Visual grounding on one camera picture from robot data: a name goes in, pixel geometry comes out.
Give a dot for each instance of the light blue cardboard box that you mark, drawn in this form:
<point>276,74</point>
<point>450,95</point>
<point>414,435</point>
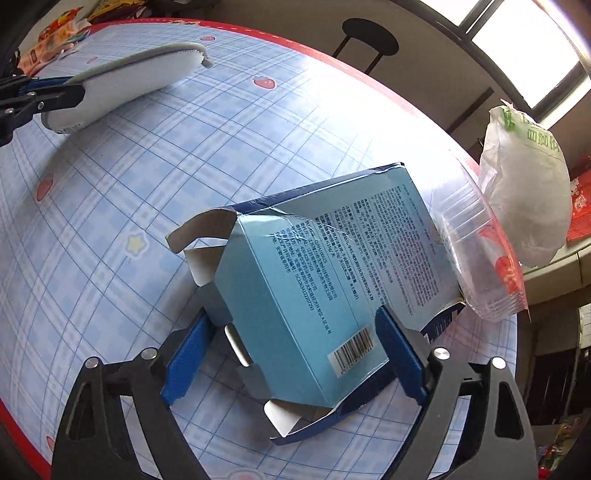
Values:
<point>323,249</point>

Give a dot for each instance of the colourful snack packet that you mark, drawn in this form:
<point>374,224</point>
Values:
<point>51,41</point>

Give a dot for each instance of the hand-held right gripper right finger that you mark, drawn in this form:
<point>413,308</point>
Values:
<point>401,350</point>

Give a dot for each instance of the dark framed window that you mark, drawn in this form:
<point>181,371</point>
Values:
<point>531,46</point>

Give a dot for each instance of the black round stool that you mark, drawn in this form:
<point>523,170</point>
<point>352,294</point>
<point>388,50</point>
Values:
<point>369,34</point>

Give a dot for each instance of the large clear plastic bottle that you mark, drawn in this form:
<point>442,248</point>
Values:
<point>471,267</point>

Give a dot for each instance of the white bag with green print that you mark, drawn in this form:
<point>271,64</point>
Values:
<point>526,194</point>

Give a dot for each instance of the table with blue plaid cloth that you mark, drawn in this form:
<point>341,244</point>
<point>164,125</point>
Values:
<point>138,184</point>

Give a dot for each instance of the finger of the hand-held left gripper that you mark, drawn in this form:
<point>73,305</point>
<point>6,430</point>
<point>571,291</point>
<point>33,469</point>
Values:
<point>60,98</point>
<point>46,83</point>

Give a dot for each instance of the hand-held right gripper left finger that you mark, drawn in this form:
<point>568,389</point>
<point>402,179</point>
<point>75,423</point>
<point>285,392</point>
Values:
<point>184,364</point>

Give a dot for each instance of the grey and white pouch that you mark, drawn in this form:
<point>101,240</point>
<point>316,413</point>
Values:
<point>134,78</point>

